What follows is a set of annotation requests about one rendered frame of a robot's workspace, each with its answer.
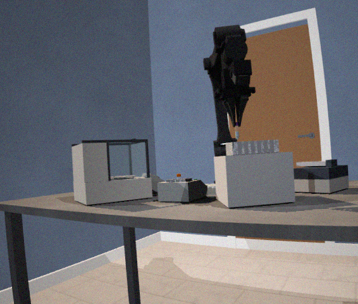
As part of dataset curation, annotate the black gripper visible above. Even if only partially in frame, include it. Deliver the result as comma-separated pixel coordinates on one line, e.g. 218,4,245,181
214,87,256,127

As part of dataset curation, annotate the beige tube rack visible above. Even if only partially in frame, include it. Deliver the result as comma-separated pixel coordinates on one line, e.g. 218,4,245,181
205,184,216,194

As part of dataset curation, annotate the beige box with holes on top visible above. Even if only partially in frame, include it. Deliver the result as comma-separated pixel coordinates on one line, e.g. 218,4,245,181
157,178,208,202

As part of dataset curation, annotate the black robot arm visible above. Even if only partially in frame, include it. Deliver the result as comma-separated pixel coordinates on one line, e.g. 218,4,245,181
203,25,252,156

